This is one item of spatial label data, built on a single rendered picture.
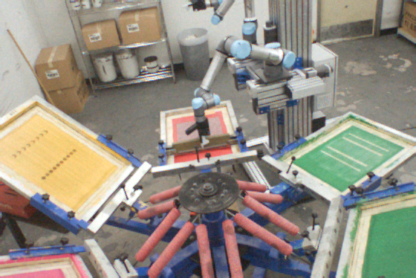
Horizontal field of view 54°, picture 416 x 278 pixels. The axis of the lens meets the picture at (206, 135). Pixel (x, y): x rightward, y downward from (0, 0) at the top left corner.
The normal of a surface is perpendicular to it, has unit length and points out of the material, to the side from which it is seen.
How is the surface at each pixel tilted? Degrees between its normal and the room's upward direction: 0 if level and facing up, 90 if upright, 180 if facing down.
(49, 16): 90
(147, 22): 89
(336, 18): 90
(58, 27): 90
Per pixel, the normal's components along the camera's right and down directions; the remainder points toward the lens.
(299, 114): 0.25, 0.50
